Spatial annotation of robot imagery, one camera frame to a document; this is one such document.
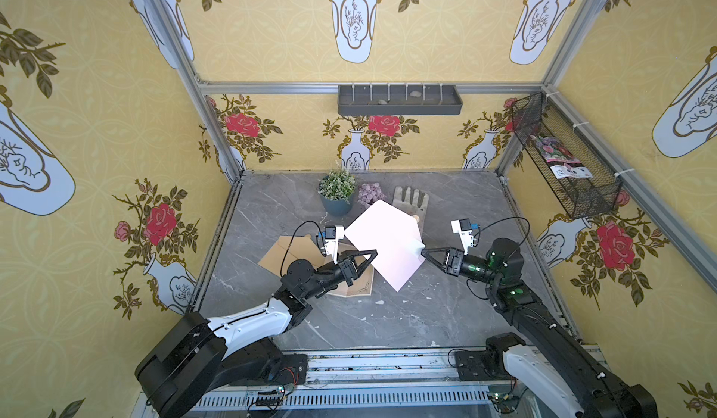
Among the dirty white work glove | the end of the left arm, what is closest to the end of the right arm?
the end of the left arm

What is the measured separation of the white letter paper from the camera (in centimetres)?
70

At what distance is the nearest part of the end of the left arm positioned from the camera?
65 centimetres

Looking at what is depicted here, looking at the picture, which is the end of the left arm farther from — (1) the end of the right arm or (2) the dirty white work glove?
(2) the dirty white work glove

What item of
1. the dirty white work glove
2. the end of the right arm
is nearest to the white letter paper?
the end of the right arm

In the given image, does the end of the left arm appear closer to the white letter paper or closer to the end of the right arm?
the white letter paper

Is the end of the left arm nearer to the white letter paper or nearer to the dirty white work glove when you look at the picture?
the white letter paper

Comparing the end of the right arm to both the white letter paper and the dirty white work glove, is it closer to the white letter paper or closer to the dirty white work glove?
the white letter paper
